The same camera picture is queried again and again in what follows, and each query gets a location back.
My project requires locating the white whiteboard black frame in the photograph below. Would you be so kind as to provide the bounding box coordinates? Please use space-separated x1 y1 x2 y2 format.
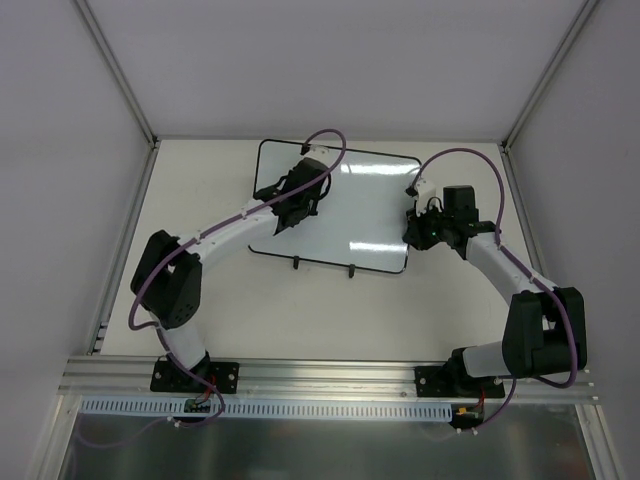
249 149 421 274

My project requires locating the aluminium corner post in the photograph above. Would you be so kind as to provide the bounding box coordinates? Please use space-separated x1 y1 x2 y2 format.
71 0 157 148
501 0 601 152

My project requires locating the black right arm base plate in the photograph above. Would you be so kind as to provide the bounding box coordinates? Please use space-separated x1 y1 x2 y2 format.
414 365 505 399

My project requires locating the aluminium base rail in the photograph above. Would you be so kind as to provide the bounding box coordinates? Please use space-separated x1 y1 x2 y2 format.
59 355 600 405

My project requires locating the aluminium corner post left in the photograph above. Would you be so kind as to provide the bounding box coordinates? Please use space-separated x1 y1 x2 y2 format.
71 0 157 148

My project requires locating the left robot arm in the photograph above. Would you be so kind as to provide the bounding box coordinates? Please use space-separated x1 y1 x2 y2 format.
128 154 339 393

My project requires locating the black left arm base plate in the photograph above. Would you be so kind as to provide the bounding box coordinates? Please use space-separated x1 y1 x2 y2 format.
149 357 240 394

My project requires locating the aluminium side rail right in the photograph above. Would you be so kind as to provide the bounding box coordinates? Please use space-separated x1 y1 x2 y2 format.
501 143 571 364

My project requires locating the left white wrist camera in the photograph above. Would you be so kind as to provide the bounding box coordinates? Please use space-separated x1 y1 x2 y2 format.
300 144 331 164

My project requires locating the white slotted cable duct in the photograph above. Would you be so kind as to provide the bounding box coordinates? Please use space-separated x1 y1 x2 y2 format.
79 396 453 423

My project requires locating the aluminium corner post right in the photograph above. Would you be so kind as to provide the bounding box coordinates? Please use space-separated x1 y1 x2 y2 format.
501 0 601 152

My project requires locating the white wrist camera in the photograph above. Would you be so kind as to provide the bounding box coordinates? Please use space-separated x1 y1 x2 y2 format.
405 179 436 216
300 144 331 164

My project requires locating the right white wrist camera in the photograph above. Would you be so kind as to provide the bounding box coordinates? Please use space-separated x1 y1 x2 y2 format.
405 179 436 216

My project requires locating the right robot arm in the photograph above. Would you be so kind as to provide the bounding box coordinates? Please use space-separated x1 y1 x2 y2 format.
403 182 587 396

